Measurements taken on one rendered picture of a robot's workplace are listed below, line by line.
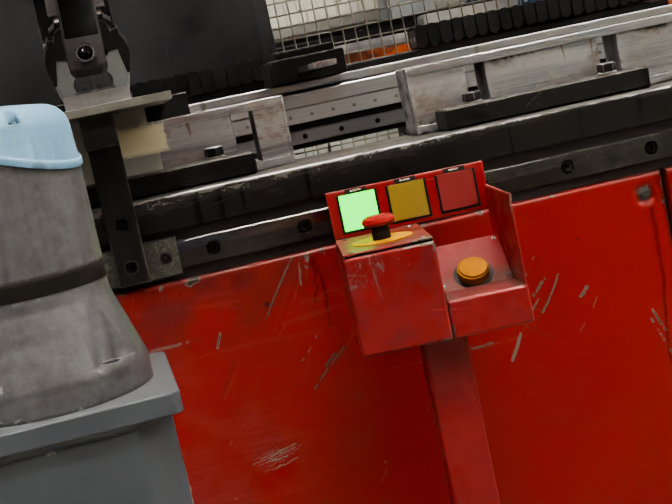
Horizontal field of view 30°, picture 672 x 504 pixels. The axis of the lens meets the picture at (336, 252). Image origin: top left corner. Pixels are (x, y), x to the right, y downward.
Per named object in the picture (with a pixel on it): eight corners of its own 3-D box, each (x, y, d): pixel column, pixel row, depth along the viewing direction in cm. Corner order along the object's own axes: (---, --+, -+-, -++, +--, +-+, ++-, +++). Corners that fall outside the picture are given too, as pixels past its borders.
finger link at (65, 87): (71, 89, 167) (75, 32, 161) (77, 117, 163) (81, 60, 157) (47, 89, 166) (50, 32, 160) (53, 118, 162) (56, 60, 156)
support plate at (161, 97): (15, 131, 142) (13, 122, 142) (30, 131, 168) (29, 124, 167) (172, 98, 145) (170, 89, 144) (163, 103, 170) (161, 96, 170)
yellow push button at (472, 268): (462, 293, 148) (460, 280, 146) (454, 272, 151) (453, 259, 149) (493, 287, 148) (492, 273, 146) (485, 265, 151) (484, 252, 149)
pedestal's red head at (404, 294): (363, 359, 141) (330, 204, 139) (353, 333, 157) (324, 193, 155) (535, 322, 142) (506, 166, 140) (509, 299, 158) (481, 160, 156)
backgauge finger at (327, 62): (286, 82, 178) (278, 47, 177) (264, 89, 203) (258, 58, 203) (367, 65, 179) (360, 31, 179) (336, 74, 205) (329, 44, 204)
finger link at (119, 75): (138, 71, 168) (109, 20, 161) (145, 98, 164) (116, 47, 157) (116, 80, 168) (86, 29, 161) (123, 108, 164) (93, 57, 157)
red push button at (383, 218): (368, 250, 145) (361, 219, 145) (365, 246, 149) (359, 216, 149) (401, 242, 145) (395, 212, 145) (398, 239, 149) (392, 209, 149)
